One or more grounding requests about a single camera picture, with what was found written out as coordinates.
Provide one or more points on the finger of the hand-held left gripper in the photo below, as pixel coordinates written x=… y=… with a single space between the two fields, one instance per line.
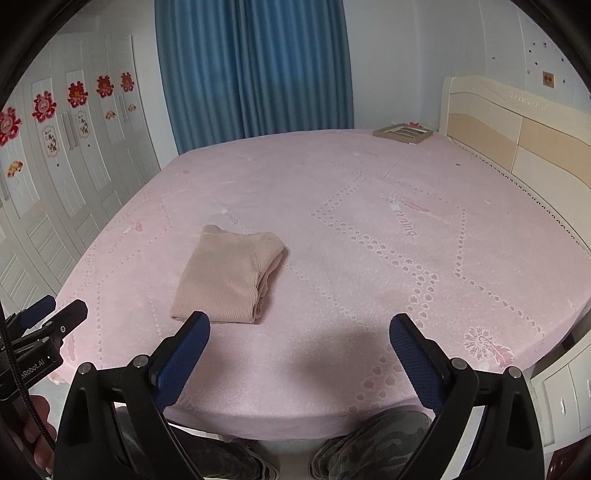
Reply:
x=39 y=308
x=69 y=318

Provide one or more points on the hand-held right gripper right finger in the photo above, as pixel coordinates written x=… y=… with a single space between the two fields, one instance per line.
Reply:
x=418 y=364

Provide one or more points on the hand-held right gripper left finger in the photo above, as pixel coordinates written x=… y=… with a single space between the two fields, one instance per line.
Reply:
x=180 y=364

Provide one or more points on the beige knit sweater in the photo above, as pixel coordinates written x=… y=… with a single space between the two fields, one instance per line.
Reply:
x=226 y=272

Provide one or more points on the person's left hand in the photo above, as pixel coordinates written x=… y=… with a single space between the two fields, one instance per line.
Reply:
x=39 y=438

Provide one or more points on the person's right leg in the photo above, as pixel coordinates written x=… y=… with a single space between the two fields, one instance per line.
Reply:
x=369 y=447

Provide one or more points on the person's leg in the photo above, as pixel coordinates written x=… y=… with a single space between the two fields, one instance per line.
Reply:
x=231 y=457
x=369 y=447

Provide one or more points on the person's left leg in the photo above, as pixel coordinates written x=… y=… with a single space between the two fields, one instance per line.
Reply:
x=231 y=457

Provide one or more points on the white wardrobe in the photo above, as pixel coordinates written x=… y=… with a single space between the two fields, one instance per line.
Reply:
x=92 y=175

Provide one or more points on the white nightstand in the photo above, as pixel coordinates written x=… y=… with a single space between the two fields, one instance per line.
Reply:
x=568 y=392

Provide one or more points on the bed with pink bedspread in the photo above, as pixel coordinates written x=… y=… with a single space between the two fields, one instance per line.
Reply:
x=369 y=207

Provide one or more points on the tall picture sticker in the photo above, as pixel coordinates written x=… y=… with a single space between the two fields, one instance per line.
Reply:
x=51 y=141
x=83 y=124

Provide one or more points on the red paper cutout decoration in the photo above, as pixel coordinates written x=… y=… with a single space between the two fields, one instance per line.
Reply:
x=42 y=106
x=105 y=85
x=77 y=94
x=127 y=81
x=7 y=124

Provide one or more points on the cream wooden headboard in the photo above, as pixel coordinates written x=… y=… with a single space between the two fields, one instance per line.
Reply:
x=531 y=152

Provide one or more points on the blue curtain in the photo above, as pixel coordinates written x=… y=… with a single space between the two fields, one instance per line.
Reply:
x=254 y=69

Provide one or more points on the orange wall switch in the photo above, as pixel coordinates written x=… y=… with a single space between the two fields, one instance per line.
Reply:
x=548 y=79

